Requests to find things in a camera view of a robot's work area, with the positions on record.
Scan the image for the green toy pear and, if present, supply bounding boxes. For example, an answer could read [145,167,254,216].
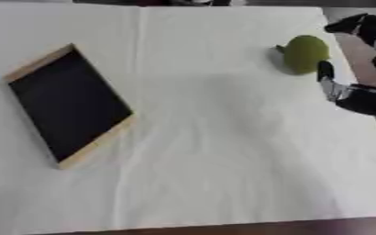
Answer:
[274,34,333,75]

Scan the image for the tan box with black inside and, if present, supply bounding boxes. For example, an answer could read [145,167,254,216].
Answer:
[0,43,138,171]

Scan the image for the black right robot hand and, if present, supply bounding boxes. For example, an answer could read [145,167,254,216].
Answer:
[315,12,376,120]

